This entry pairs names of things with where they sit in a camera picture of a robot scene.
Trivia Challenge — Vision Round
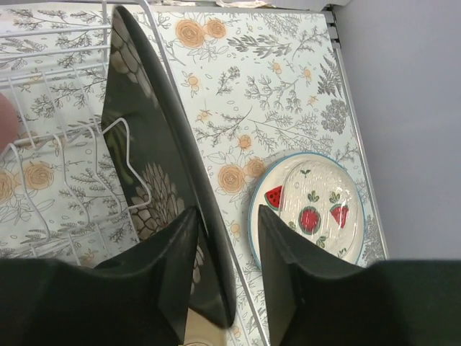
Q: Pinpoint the strawberry pattern white plate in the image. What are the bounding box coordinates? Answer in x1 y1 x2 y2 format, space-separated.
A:
248 152 365 264

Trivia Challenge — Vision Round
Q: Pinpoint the white wire dish rack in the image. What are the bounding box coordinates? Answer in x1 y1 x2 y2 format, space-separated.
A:
1 3 269 345

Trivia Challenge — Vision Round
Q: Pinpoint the beige bowl black inside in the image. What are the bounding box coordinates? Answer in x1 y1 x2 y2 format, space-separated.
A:
183 309 227 346

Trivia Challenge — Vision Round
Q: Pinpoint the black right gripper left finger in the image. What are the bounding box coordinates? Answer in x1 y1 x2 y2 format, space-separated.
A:
1 207 199 345

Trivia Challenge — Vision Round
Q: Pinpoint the clear glass plate on strawberry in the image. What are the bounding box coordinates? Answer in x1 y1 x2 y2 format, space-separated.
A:
278 159 364 264

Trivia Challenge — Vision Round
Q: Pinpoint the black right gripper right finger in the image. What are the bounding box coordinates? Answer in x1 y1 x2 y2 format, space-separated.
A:
258 206 460 345

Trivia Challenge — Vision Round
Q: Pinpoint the black floral square plate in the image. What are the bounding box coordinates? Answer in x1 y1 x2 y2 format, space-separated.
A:
101 5 236 328

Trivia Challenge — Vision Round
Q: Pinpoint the pink plastic cup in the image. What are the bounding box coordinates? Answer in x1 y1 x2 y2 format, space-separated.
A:
0 94 19 151

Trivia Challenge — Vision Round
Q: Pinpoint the floral tablecloth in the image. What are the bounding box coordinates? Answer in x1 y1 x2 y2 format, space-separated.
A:
0 6 390 346

